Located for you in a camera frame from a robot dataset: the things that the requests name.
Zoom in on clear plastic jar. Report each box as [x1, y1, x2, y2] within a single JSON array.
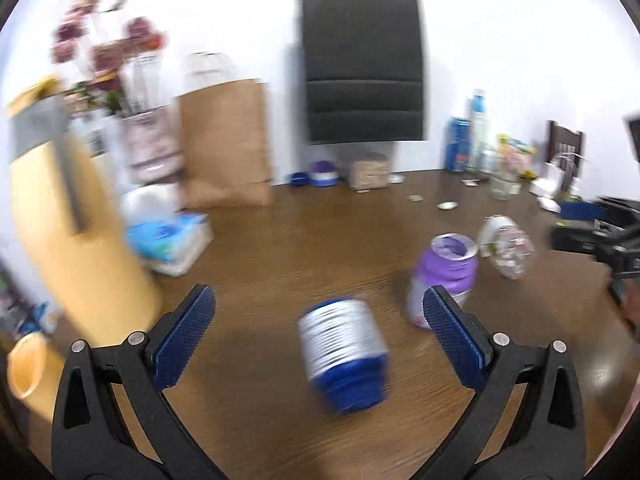
[[477, 214, 536, 281]]

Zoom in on purple white supplement jar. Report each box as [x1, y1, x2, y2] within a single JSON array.
[[405, 233, 478, 330]]

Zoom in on yellow plastic cup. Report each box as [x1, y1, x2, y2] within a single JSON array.
[[8, 333, 64, 422]]

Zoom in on white charger box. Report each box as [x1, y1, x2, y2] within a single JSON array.
[[529, 162, 564, 200]]

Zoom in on dark wooden chair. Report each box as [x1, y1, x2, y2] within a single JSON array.
[[546, 120, 585, 176]]

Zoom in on clear drinking glass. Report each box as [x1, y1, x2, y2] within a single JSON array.
[[490, 170, 520, 200]]

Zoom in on colourful candy bag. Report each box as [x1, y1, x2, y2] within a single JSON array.
[[497, 134, 538, 180]]

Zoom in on yellow thermos jug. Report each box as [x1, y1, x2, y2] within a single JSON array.
[[8, 76, 162, 347]]

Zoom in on blue snack can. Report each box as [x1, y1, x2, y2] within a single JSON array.
[[445, 118, 470, 172]]

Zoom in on tissue pack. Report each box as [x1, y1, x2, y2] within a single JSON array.
[[126, 212, 214, 278]]

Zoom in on clear glass bottle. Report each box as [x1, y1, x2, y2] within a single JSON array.
[[468, 90, 486, 179]]

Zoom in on blue silver jar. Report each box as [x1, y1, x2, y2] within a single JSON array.
[[297, 298, 388, 414]]

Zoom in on white small lid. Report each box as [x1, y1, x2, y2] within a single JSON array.
[[388, 174, 405, 184]]

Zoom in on clear container of seeds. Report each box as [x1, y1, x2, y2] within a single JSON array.
[[348, 153, 390, 192]]

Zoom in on pink patterned vase wrap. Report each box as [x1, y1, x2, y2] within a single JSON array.
[[122, 106, 184, 185]]

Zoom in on purple white lid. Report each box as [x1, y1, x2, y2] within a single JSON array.
[[309, 160, 340, 188]]

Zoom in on black paper bag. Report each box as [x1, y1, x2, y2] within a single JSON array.
[[299, 0, 425, 145]]

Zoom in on blue lid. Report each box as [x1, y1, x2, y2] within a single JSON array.
[[288, 171, 309, 188]]

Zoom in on brown paper bag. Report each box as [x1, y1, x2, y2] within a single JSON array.
[[178, 52, 272, 209]]

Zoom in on dried flower bouquet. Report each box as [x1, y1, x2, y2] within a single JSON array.
[[51, 0, 166, 118]]

